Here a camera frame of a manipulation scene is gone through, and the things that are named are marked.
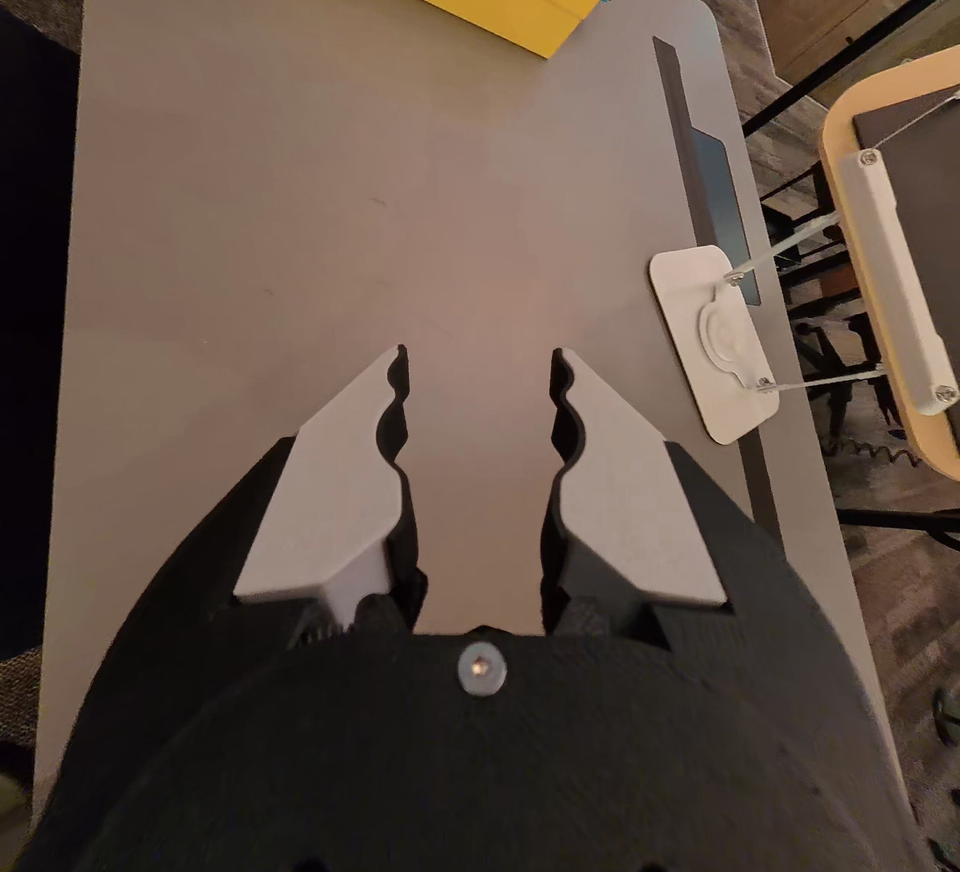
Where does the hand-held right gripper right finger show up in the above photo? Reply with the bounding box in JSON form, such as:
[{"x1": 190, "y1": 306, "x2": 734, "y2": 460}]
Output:
[{"x1": 540, "y1": 347, "x2": 731, "y2": 636}]

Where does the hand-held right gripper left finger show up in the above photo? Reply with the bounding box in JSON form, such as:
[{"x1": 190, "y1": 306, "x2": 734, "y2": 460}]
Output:
[{"x1": 232, "y1": 344, "x2": 430, "y2": 633}]

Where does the black tripod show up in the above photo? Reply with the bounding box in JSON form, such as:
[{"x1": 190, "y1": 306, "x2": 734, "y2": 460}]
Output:
[{"x1": 741, "y1": 0, "x2": 960, "y2": 138}]

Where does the black coiled cord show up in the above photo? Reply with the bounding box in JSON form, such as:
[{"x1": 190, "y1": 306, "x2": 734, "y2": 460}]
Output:
[{"x1": 821, "y1": 437, "x2": 924, "y2": 469}]

